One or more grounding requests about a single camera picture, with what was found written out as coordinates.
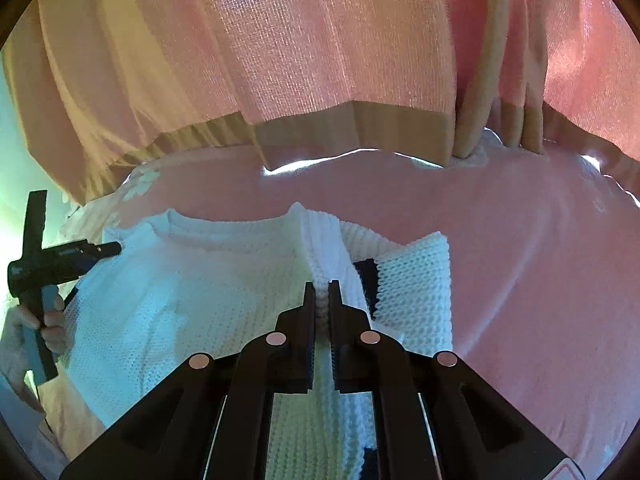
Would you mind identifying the pink curtain with tan hem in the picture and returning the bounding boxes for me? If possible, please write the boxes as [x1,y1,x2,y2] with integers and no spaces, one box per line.
[1,0,639,204]

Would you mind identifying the pink bow-patterned bed blanket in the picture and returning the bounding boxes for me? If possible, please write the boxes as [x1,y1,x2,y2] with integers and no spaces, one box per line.
[58,145,639,479]

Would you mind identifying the person's left hand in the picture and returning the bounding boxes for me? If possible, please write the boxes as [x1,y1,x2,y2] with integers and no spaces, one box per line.
[1,295,67,412]

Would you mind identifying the white red black knit sweater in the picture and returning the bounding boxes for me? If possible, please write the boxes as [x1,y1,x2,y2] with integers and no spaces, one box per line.
[63,204,452,479]

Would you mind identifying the white sleeve forearm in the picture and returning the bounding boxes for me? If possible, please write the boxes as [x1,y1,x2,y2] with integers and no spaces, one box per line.
[1,376,70,479]

